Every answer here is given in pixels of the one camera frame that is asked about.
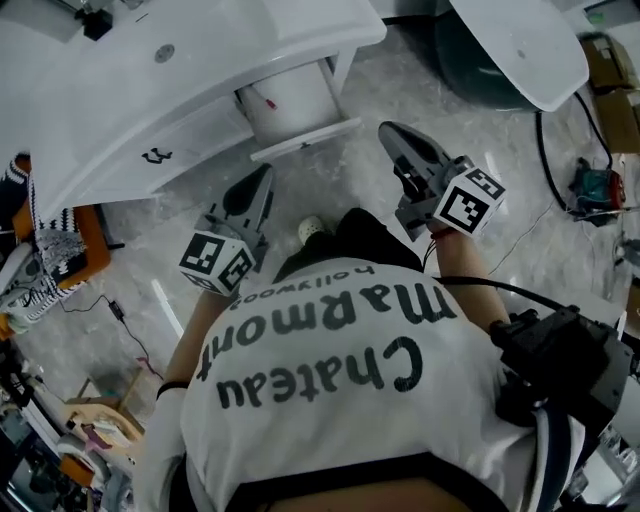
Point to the white drawer with black knob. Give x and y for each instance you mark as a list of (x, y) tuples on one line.
[(295, 105)]

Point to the white headset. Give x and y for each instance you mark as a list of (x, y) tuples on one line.
[(20, 280)]

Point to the wooden stool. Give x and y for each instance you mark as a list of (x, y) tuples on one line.
[(107, 420)]

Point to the dark green white bathtub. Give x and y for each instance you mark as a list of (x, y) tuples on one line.
[(500, 45)]

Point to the white perforated shoe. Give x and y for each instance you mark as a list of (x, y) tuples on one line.
[(312, 230)]

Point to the brown cardboard box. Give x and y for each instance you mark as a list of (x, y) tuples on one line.
[(612, 65)]

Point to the metal basin drain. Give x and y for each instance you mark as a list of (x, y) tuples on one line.
[(164, 53)]

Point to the teal and red machine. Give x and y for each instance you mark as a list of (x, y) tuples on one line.
[(597, 187)]

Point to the small red item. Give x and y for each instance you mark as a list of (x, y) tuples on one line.
[(271, 104)]

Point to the orange armchair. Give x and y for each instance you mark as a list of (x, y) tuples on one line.
[(92, 245)]

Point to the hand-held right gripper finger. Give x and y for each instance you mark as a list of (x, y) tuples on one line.
[(412, 147)]

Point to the black white striped blanket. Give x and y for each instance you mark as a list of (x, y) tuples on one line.
[(55, 245)]

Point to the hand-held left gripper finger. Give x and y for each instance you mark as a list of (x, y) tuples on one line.
[(250, 197)]

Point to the black body-worn box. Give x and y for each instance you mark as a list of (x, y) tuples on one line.
[(565, 360)]

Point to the white printed t-shirt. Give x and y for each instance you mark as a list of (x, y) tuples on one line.
[(325, 390)]

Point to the white vanity cabinet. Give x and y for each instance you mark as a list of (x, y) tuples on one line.
[(200, 135)]

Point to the person's right forearm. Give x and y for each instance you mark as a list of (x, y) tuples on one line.
[(465, 280)]

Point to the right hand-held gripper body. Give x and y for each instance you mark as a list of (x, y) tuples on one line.
[(465, 200)]

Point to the black soap dispenser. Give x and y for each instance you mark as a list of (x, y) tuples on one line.
[(95, 24)]

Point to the small pink item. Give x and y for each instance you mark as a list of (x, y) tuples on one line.
[(146, 364)]

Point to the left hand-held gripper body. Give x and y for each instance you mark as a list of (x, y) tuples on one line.
[(215, 260)]

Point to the black trousers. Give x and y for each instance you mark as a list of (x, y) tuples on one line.
[(360, 240)]

